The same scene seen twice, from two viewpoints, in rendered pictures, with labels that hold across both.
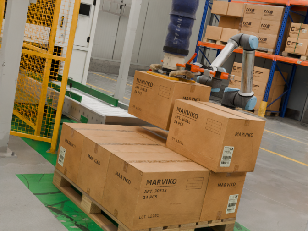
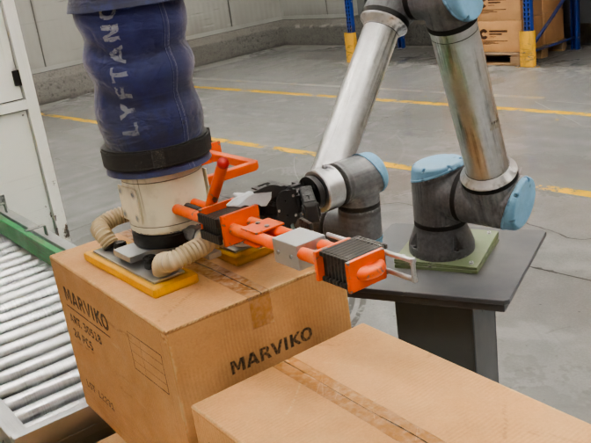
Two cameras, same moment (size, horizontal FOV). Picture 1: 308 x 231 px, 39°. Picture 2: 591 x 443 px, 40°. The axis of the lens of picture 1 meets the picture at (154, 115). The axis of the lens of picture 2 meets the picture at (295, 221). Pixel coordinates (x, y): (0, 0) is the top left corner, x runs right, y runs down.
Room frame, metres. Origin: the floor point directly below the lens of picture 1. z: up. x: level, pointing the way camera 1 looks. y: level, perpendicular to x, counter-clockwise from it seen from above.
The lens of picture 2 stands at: (2.26, -0.44, 1.68)
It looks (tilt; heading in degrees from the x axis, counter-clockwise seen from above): 19 degrees down; 3
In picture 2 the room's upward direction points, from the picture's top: 8 degrees counter-clockwise
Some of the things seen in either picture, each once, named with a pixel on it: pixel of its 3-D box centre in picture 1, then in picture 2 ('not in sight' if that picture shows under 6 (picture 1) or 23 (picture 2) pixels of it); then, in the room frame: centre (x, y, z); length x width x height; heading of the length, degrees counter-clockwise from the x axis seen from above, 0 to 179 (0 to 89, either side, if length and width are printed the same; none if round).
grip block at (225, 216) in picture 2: (191, 68); (229, 221); (3.68, -0.23, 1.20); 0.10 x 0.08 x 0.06; 128
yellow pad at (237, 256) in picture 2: (178, 76); (212, 232); (3.93, -0.15, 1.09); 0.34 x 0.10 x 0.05; 38
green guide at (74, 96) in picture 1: (47, 84); not in sight; (5.20, 1.32, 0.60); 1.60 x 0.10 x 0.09; 38
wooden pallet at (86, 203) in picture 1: (140, 199); not in sight; (3.45, -0.02, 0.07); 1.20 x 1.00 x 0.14; 38
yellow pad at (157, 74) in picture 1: (162, 74); (135, 259); (3.82, 0.00, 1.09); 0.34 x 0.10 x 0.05; 38
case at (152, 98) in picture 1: (167, 100); (200, 338); (3.86, -0.09, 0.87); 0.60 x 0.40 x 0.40; 37
